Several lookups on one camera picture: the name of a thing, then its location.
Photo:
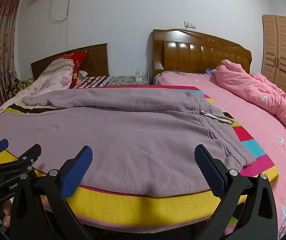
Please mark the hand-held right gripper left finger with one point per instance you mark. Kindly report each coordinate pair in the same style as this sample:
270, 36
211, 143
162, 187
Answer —
79, 171

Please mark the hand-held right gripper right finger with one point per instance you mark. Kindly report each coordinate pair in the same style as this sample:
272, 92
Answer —
208, 170

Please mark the purple pants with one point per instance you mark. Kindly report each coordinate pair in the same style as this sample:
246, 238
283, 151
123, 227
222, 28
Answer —
120, 135

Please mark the person's left hand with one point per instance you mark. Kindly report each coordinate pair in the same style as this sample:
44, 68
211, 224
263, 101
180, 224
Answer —
6, 212

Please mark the pink bedsheet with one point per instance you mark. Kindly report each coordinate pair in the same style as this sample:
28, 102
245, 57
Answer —
258, 135

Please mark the tiger print blanket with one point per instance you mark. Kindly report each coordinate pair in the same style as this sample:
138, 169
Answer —
16, 87

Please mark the colourful striped blanket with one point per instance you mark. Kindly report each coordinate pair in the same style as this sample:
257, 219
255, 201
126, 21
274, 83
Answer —
133, 210

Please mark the pale floral quilt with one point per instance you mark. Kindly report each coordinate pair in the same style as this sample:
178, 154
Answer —
55, 73

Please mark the plaid cloth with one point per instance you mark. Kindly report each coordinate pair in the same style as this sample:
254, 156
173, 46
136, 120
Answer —
95, 81

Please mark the small purple cloth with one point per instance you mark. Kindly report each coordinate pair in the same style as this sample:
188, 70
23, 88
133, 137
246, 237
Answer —
210, 72

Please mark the pink quilt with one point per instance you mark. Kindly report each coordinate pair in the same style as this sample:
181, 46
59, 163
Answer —
270, 92

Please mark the nightstand with floral cover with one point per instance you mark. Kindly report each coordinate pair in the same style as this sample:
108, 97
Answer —
125, 80

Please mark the red floral pillow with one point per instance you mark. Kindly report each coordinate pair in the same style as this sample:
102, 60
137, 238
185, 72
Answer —
79, 62

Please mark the white power strip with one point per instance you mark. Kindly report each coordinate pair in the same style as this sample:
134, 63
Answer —
138, 77

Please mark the dark wooden headboard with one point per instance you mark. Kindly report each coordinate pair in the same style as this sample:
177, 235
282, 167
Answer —
95, 60

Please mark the light wooden padded headboard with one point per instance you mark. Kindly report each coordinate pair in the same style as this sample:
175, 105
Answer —
195, 52

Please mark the light wooden wardrobe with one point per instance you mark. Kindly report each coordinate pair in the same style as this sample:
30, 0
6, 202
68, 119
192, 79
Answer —
283, 55

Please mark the white wall socket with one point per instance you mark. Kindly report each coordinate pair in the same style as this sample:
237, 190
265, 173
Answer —
189, 25

